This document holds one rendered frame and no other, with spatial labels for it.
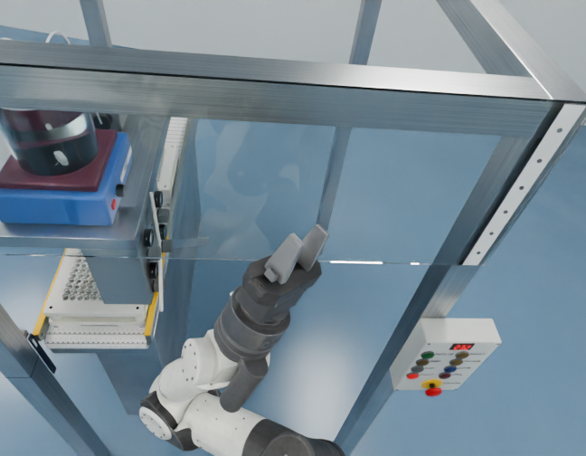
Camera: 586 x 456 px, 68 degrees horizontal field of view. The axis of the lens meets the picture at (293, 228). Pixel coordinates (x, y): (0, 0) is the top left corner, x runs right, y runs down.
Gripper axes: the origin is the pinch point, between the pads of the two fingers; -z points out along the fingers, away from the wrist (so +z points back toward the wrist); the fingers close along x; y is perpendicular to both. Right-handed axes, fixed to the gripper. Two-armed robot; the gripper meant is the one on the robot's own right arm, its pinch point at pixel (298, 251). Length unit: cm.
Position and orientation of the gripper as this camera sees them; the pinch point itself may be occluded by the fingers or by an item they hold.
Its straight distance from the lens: 52.8
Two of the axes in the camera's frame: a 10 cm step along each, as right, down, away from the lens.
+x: -5.9, 2.0, -7.8
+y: -6.7, -6.6, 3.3
